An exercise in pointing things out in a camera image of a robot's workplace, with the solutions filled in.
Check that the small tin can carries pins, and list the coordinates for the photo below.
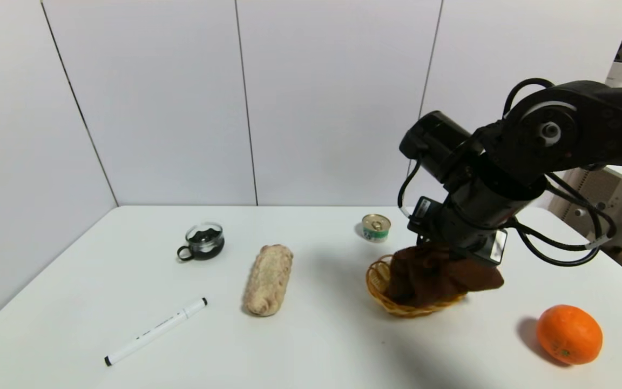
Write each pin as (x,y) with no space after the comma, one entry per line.
(376,227)

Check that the yellow wicker basket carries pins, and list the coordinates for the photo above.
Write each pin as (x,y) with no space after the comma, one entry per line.
(378,281)

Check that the long bread loaf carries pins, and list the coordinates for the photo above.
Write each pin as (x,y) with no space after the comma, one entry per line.
(269,279)

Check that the orange fruit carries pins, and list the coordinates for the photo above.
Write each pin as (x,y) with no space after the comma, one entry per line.
(569,334)

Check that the glass cup with dark liquid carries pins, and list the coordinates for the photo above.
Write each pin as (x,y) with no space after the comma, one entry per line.
(205,243)

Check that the white marker with black cap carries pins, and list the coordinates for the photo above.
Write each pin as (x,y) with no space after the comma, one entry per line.
(154,330)

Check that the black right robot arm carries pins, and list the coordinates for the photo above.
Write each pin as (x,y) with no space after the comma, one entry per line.
(559,129)

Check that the brown cloth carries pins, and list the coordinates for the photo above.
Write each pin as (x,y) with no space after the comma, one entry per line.
(430,278)

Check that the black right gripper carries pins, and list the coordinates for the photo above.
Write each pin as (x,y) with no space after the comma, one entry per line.
(485,249)

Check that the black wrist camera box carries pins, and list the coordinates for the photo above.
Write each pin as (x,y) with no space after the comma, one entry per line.
(424,210)

